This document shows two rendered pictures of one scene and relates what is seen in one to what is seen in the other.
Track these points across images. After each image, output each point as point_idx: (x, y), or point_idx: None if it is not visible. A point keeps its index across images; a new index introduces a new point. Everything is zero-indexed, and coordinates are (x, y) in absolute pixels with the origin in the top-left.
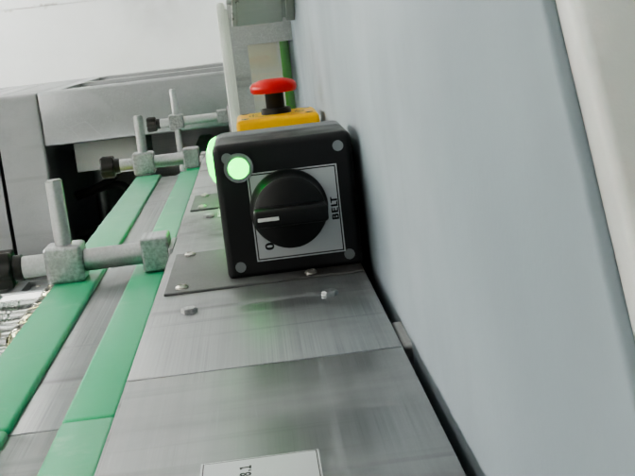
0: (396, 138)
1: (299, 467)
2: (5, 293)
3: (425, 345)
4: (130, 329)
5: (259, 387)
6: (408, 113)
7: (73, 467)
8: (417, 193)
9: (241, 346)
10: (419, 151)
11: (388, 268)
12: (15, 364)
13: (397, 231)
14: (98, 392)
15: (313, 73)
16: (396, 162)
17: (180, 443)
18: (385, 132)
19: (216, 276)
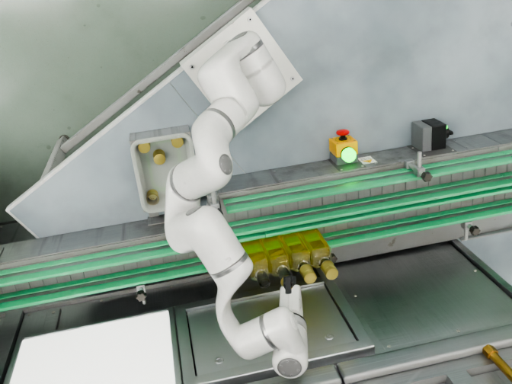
0: (481, 106)
1: None
2: None
3: (488, 129)
4: (459, 159)
5: (500, 137)
6: (494, 100)
7: None
8: (494, 109)
9: (484, 141)
10: (498, 103)
11: (457, 132)
12: (482, 163)
13: (472, 121)
14: (492, 154)
15: (314, 131)
16: (478, 110)
17: None
18: (470, 108)
19: (443, 149)
